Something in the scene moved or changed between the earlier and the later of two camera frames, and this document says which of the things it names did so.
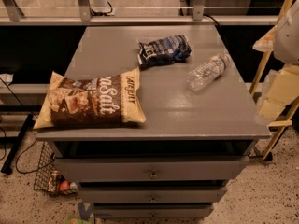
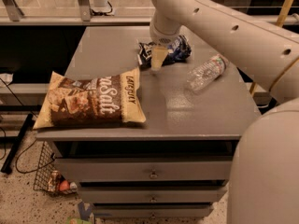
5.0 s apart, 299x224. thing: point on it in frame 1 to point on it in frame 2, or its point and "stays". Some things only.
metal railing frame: (11, 14) stays
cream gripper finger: (266, 42) to (163, 31)
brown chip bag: (106, 99) stays
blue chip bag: (163, 50) stays
